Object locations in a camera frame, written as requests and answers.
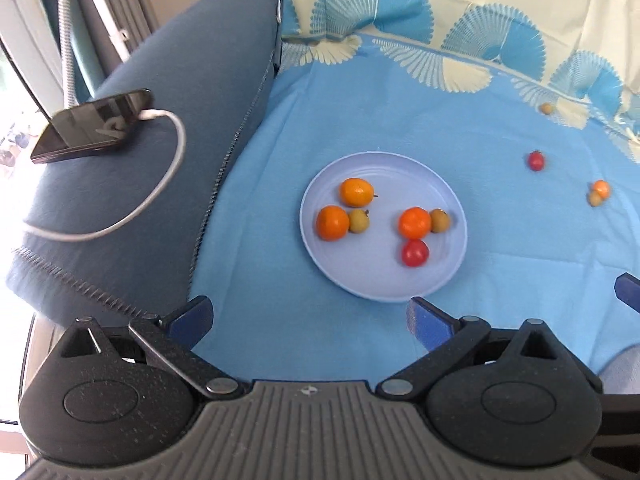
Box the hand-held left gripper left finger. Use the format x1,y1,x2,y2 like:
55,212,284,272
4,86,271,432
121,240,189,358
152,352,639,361
57,296,246,402

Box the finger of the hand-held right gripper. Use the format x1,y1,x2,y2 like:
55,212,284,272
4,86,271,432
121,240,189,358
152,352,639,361
614,272,640,313

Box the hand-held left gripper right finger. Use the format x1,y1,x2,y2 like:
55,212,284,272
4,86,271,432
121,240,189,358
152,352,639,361
375,296,568,402

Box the light blue round plate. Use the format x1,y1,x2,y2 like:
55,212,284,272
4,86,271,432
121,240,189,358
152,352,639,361
299,151,469,304

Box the pale checked cloth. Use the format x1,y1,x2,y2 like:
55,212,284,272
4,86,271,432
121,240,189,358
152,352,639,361
597,347,640,397

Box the blue fan-patterned sheet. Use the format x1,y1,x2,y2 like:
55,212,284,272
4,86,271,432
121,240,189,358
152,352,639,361
190,0,640,382

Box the black smartphone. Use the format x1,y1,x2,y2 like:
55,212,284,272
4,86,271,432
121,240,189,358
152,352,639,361
31,89,153,165

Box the blue sofa armrest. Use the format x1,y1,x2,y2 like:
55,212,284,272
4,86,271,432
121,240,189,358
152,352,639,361
5,0,282,322

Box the thin black pole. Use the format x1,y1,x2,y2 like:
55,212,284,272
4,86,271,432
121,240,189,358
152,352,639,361
0,35,56,126

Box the grey curtain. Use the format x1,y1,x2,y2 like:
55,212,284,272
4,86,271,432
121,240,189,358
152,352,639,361
70,0,166,76

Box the white charging cable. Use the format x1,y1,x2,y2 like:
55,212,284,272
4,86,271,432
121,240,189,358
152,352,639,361
22,109,187,241

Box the white window frame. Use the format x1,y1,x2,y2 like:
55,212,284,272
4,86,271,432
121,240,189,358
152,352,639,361
0,0,66,111

